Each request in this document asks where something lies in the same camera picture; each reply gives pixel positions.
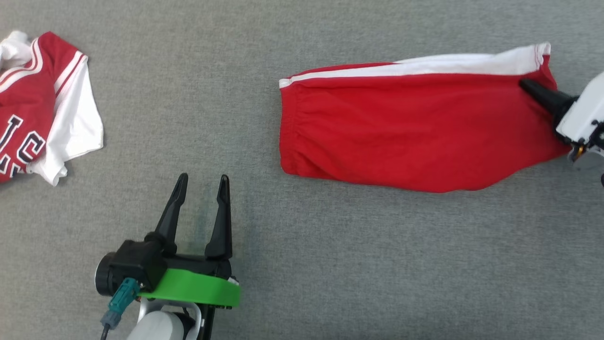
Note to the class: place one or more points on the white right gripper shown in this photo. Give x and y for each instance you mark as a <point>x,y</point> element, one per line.
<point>587,113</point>

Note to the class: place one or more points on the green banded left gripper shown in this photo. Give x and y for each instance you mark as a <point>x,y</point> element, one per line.
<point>193,285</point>

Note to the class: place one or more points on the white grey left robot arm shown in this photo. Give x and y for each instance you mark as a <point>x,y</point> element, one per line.
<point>158,326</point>

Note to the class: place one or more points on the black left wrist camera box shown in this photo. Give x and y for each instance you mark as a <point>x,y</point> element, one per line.
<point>134,262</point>

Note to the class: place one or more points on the red shorts with white stripe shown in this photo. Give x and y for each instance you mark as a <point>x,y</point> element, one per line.
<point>415,127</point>

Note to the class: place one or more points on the red and white jersey shirt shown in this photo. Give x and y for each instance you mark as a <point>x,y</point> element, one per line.
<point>28,104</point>

